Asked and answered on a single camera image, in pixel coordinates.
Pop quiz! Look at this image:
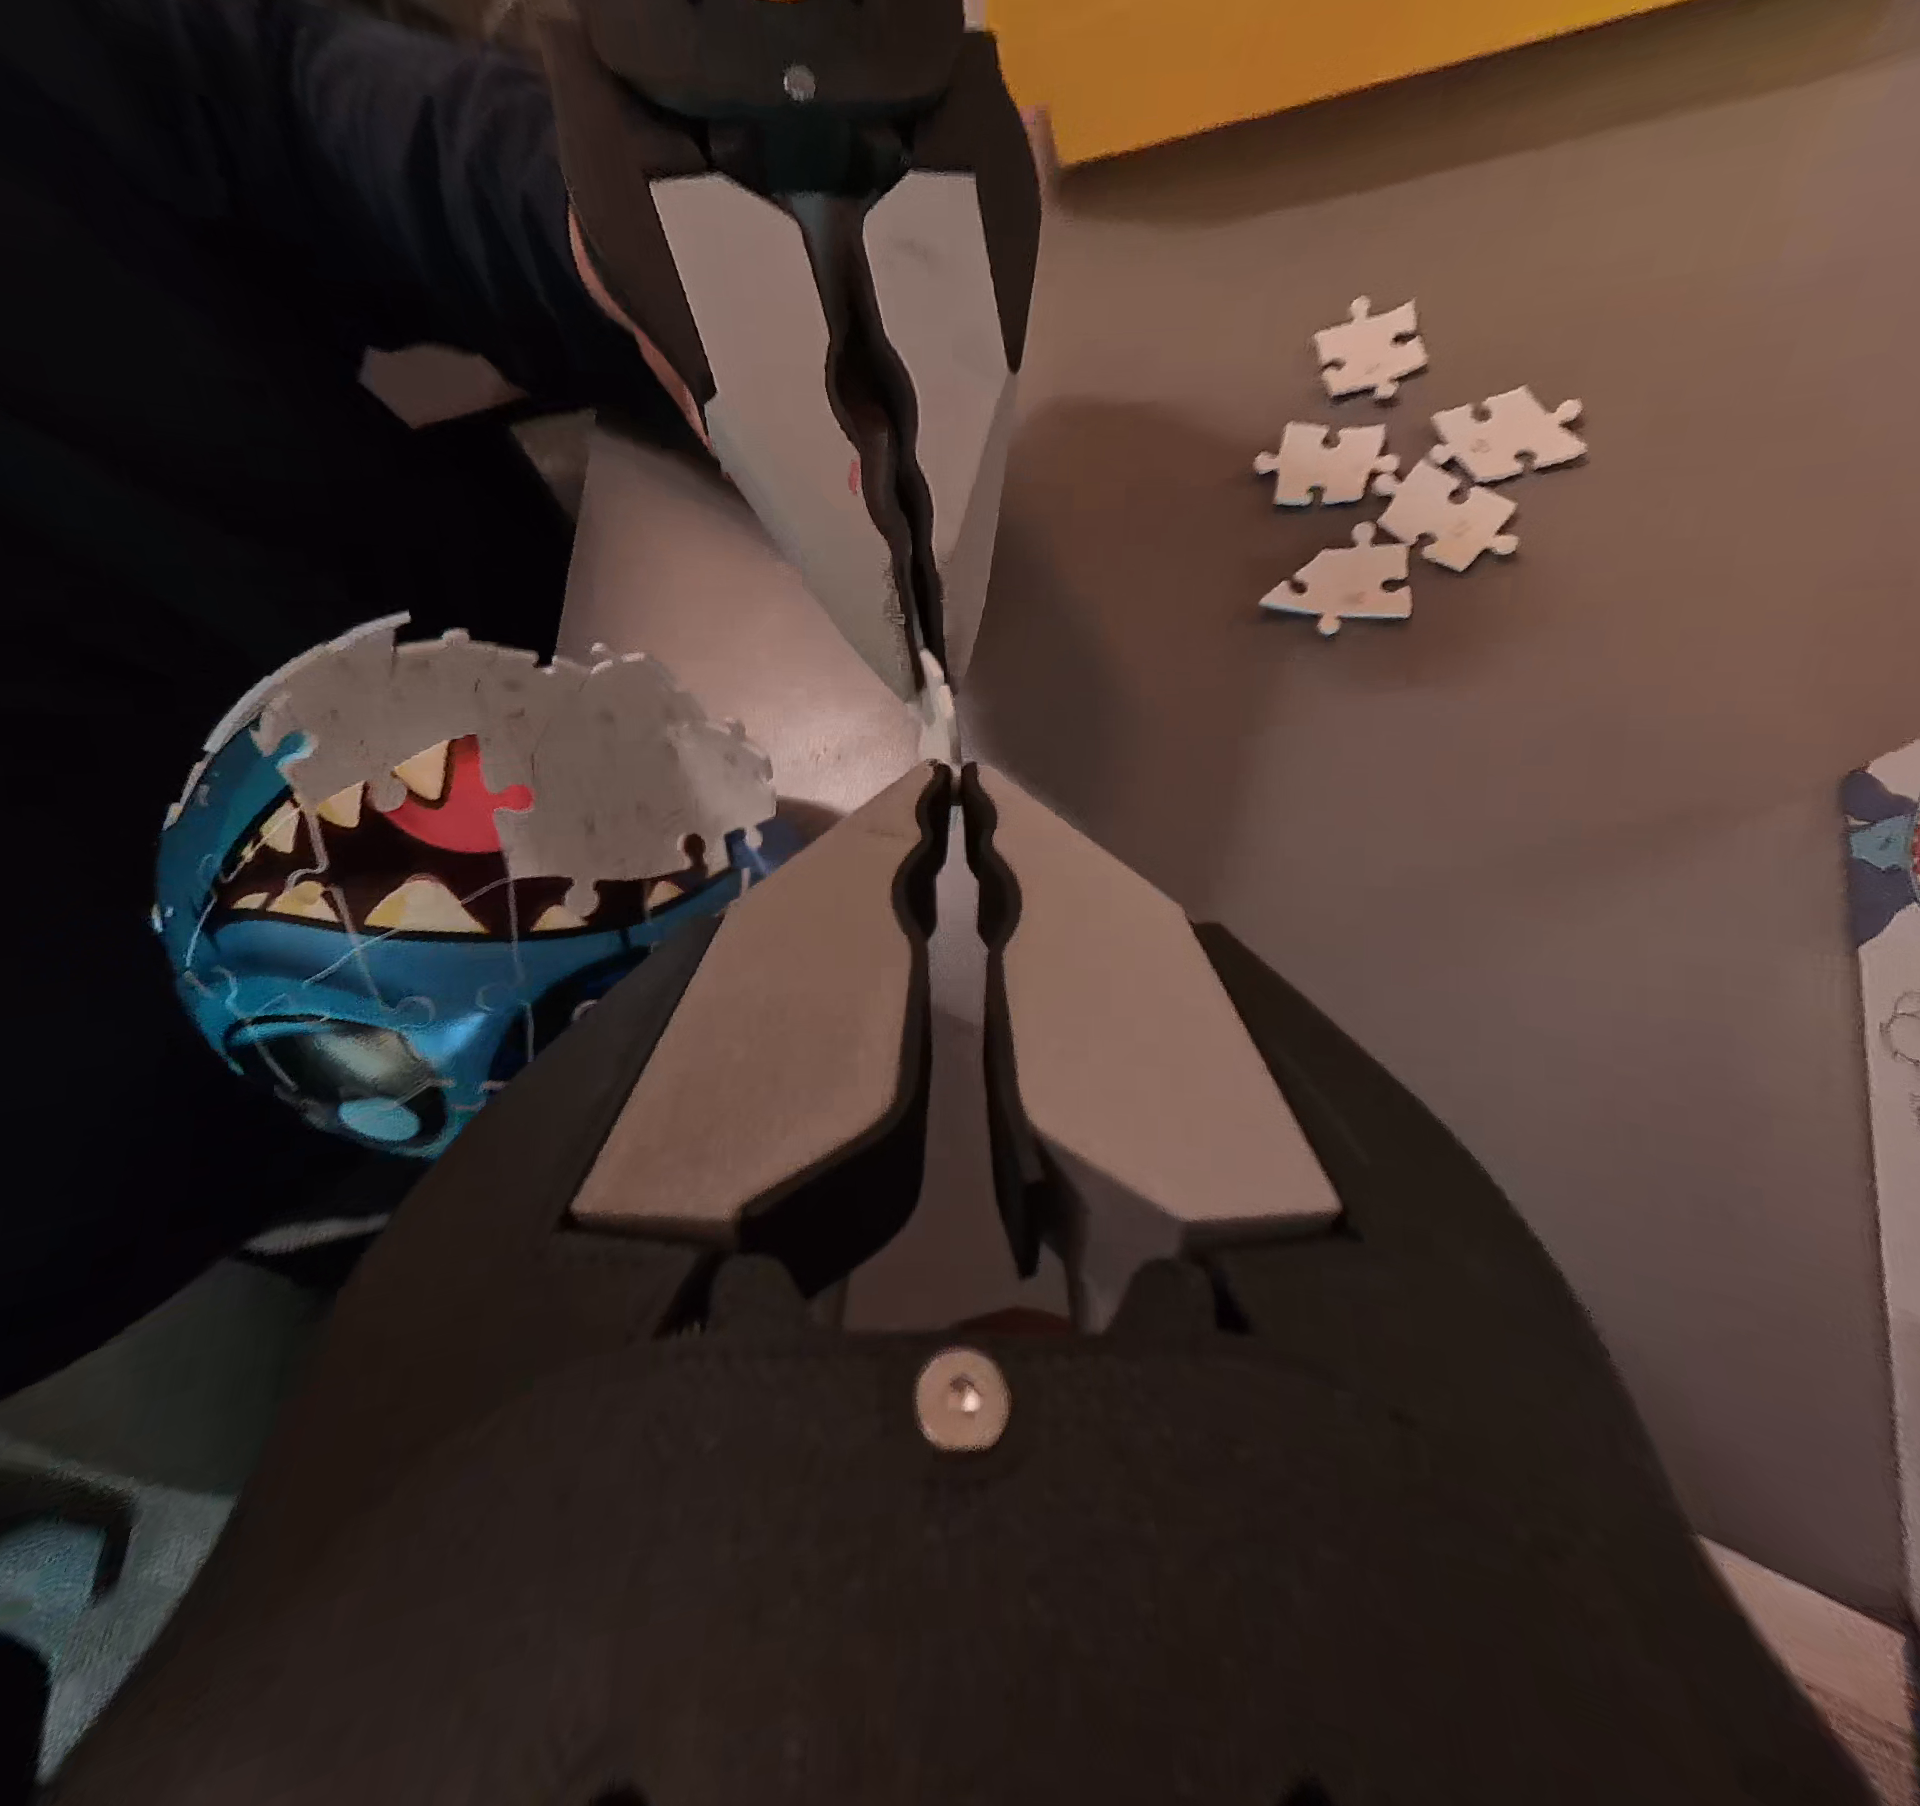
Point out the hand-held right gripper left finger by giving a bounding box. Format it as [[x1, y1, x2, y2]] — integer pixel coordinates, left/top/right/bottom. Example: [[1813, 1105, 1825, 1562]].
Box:
[[570, 763, 956, 1292]]

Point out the blue cartoon puzzle ball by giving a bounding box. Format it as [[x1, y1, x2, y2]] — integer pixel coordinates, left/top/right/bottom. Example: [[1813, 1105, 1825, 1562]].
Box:
[[149, 609, 842, 1163]]

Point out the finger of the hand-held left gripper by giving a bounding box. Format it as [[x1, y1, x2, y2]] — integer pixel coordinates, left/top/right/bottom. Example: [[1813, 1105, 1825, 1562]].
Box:
[[652, 170, 934, 706], [867, 169, 1025, 686]]

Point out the cartoon printed puzzle box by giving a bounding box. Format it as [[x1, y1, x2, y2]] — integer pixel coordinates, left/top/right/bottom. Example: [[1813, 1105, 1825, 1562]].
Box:
[[1843, 738, 1920, 1650]]

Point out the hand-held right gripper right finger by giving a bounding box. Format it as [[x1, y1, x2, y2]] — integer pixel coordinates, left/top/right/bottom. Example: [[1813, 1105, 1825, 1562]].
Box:
[[958, 763, 1342, 1323]]

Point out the person's left forearm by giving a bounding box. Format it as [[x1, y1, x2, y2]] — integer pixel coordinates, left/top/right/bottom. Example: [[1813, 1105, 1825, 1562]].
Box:
[[0, 0, 714, 449]]

